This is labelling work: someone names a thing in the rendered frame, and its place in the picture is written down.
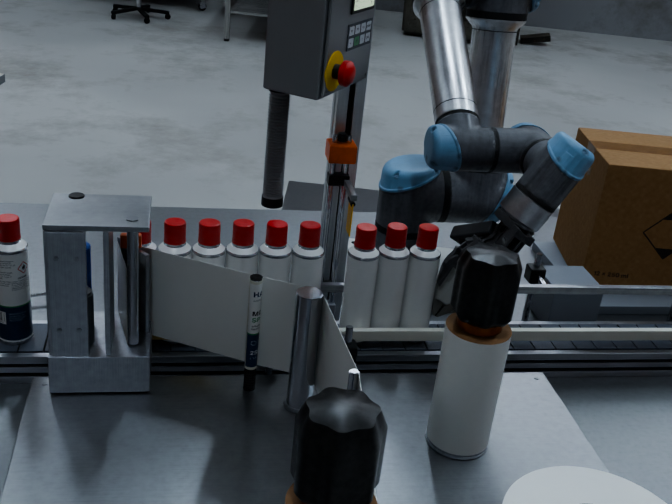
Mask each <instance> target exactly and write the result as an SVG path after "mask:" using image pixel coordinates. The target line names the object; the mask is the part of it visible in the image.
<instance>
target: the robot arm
mask: <svg viewBox="0 0 672 504"><path fill-rule="evenodd" d="M540 1H541V0H412V5H413V11H414V13H415V15H416V16H417V17H418V18H419V19H420V22H421V29H422V36H423V44H424V51H425V58H426V65H427V73H428V80H429V87H430V94H431V101H432V109H433V116H434V123H435V125H431V126H430V127H429V128H428V129H427V131H426V134H425V138H424V155H423V154H407V155H401V156H397V157H394V158H392V159H391V160H389V161H387V162H386V163H385V165H384V166H383V169H382V174H381V179H380V181H379V195H378V203H377V211H376V219H375V226H376V227H377V235H376V243H375V248H376V249H377V250H378V248H379V247H380V246H382V245H383V244H385V240H386V232H387V225H388V224H389V223H391V222H400V223H403V224H405V225H407V227H408V231H407V238H406V246H405V247H406V248H407V249H408V250H409V249H410V248H411V247H412V246H414V245H416V241H417V235H418V229H419V225H420V224H423V223H430V224H432V223H433V222H441V223H471V224H464V225H456V226H454V227H453V229H452V231H451V234H450V238H451V239H453V240H454V241H456V242H457V243H458V244H460V246H459V247H458V246H455V248H454V249H453V251H452V252H451V253H449V254H448V255H447V257H446V258H445V259H444V261H443V262H442V265H441V267H440V271H439V274H438V277H437V281H436V282H437V283H436V286H435V292H434V298H433V304H432V314H433V315H434V316H436V317H439V316H442V315H445V314H447V313H449V312H451V311H453V310H454V309H453V307H452V305H451V303H450V300H451V295H452V289H453V283H454V278H455V272H456V266H457V261H458V259H459V258H460V257H461V255H462V254H463V253H464V251H465V250H466V249H467V248H468V247H471V246H474V245H475V244H476V243H488V244H499V245H503V246H505V247H507V248H508V249H509V250H511V251H514V252H516V253H518V252H519V251H520V250H521V249H522V248H523V246H524V245H525V244H526V245H527V246H529V247H530V246H531V245H532V243H533V242H534V241H535V240H534V238H533V237H532V236H533V235H534V232H537V231H538V230H539V229H540V228H541V227H542V226H543V224H544V223H545V222H546V221H547V220H548V219H549V217H550V216H551V215H552V213H553V212H554V211H555V210H556V209H557V208H558V206H559V205H560V204H561V203H562V202H563V200H564V199H565V198H566V197H567V195H568V194H569V193H570V192H571V191H572V189H573V188H574V187H575V186H576V185H577V183H578V182H579V181H581V180H582V179H583V178H584V175H585V173H586V172H587V170H588V169H589V168H590V167H591V165H592V164H593V162H594V155H593V153H592V152H590V151H589V150H588V149H586V148H585V147H584V146H583V145H581V144H580V143H579V142H577V141H576V140H574V139H573V138H572V137H570V136H569V135H568V134H566V133H565V132H562V131H561V132H558V133H556V134H555V136H554V137H553V138H552V137H551V136H550V135H549V134H548V133H547V132H546V131H545V130H544V129H543V128H541V127H539V126H536V125H534V124H532V123H528V122H523V123H519V124H516V125H514V126H512V127H511V128H504V121H505V114H506V107H507V100H508V92H509V85H510V78H511V71H512V64H513V57H514V49H515V42H516V35H517V31H518V29H519V28H520V27H522V26H523V25H524V24H525V23H526V21H527V15H528V13H531V12H534V11H535V10H536V9H537V8H538V7H539V4H540V3H539V2H540ZM464 7H465V8H467V9H466V19H467V20H468V21H469V23H470V24H471V25H472V34H471V42H470V50H469V53H468V47H467V41H466V35H465V29H464V23H463V17H462V10H463V9H464ZM512 173H520V174H523V175H522V176H521V178H520V179H519V180H518V182H517V183H516V184H515V185H513V182H514V179H513V174H512ZM498 221H500V223H499V224H498V223H496V222H498ZM533 231H534V232H533Z"/></svg>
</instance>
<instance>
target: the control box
mask: <svg viewBox="0 0 672 504"><path fill-rule="evenodd" d="M351 5H352V0H268V16H267V32H266V48H265V64H264V80H263V87H264V88H265V89H269V90H273V91H277V92H282V93H286V94H291V95H295V96H299V97H304V98H308V99H312V100H319V99H321V98H324V97H326V96H328V95H330V94H332V93H335V92H337V91H339V90H341V89H343V88H346V87H343V86H340V85H339V83H338V80H337V79H333V78H332V69H333V66H334V65H335V64H340V65H341V63H342V62H343V61H345V60H348V61H352V62H353V64H354V66H355V68H356V74H355V78H354V81H353V82H352V83H351V84H350V85H352V84H354V83H356V82H359V81H361V80H362V79H364V78H366V77H367V69H368V61H369V52H370V43H371V39H370V43H368V44H366V45H363V46H360V47H358V48H355V49H352V50H350V51H347V52H346V45H347V35H348V25H350V24H353V23H356V22H360V21H363V20H366V19H369V18H373V17H374V8H375V5H374V8H373V9H370V10H366V11H363V12H360V13H356V14H353V15H351ZM350 85H349V86H350Z"/></svg>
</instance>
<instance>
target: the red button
mask: <svg viewBox="0 0 672 504"><path fill-rule="evenodd" d="M355 74H356V68H355V66H354V64H353V62H352V61H348V60H345V61H343V62H342V63H341V65H340V64H335V65H334V66H333V69H332V78H333V79H337V80H338V83H339V85H340V86H343V87H348V86H349V85H350V84H351V83H352V82H353V81H354V78H355Z"/></svg>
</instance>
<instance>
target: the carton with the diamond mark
mask: <svg viewBox="0 0 672 504"><path fill-rule="evenodd" d="M576 141H577V142H579V143H580V144H581V145H583V146H584V147H585V148H586V149H588V150H589V151H590V152H592V153H593V155H594V162H593V164H592V165H591V167H590V168H589V169H588V170H587V172H586V173H585V175H584V178H583V179H582V180H581V181H579V182H578V183H577V185H576V186H575V187H574V188H573V189H572V191H571V192H570V193H569V194H568V195H567V197H566V198H565V199H564V200H563V202H562V203H561V205H560V210H559V214H558V219H557V223H556V227H555V232H554V236H553V239H554V241H555V243H556V245H557V247H558V249H559V250H560V252H561V254H562V256H563V258H564V260H565V262H566V263H567V265H568V266H583V267H584V268H585V269H586V270H587V271H588V272H589V273H590V274H591V276H592V277H593V278H594V279H595V280H596V281H597V282H598V283H599V284H600V285H663V286H672V136H663V135H653V134H643V133H633V132H622V131H612V130H602V129H592V128H581V127H579V128H578V131H577V136H576Z"/></svg>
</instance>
